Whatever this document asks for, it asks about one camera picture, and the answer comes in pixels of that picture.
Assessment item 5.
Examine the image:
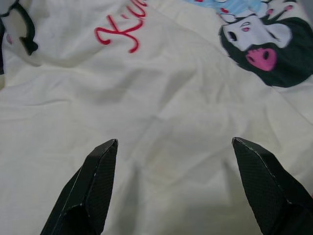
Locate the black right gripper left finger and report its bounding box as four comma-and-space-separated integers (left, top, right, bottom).
40, 138, 119, 235

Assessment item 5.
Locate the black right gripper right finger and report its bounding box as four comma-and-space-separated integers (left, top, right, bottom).
231, 136, 313, 235

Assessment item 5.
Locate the cream cartoon print blanket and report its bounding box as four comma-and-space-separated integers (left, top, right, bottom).
0, 0, 313, 235

